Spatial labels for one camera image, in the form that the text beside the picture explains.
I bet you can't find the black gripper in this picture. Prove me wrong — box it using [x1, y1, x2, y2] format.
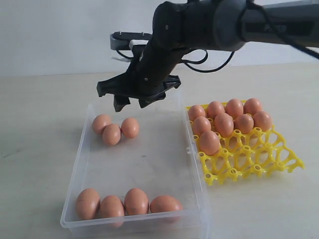
[97, 39, 189, 113]

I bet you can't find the brown egg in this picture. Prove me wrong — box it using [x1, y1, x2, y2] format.
[206, 101, 225, 119]
[243, 98, 263, 116]
[192, 116, 211, 136]
[253, 111, 273, 131]
[198, 131, 221, 156]
[92, 114, 111, 134]
[75, 188, 100, 220]
[188, 105, 206, 121]
[102, 123, 122, 146]
[124, 188, 149, 216]
[234, 114, 254, 134]
[100, 195, 125, 218]
[225, 98, 244, 120]
[121, 118, 140, 138]
[150, 195, 183, 213]
[214, 113, 234, 137]

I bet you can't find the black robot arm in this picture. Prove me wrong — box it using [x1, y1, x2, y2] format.
[97, 0, 319, 112]

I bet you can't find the clear plastic container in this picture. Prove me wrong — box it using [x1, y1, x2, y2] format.
[60, 92, 211, 239]

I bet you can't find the yellow plastic egg tray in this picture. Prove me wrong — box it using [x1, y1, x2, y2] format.
[186, 104, 305, 185]

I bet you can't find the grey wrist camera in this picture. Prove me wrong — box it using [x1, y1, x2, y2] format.
[110, 31, 152, 50]

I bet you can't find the black cable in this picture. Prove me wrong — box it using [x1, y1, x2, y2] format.
[181, 0, 319, 73]

